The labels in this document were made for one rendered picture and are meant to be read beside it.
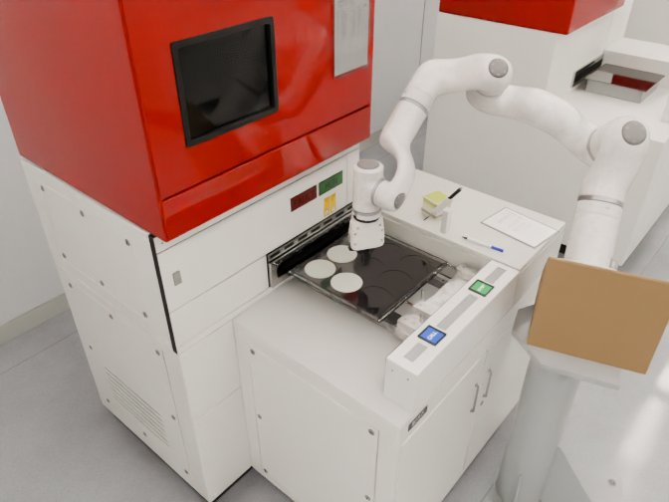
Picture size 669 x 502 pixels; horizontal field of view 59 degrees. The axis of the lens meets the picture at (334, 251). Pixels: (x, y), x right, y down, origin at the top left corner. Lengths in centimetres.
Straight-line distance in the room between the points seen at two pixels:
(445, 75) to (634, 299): 77
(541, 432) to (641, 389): 102
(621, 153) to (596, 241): 24
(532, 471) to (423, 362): 86
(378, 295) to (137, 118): 87
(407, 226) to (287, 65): 73
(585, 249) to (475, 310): 33
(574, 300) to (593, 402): 124
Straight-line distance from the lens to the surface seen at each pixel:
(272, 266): 186
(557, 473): 235
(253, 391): 201
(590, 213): 174
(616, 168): 176
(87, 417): 282
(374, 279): 185
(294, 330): 179
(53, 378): 305
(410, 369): 149
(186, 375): 183
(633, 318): 174
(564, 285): 168
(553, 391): 197
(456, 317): 166
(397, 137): 166
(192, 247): 161
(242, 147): 154
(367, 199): 163
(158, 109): 135
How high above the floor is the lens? 203
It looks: 35 degrees down
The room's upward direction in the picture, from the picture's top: straight up
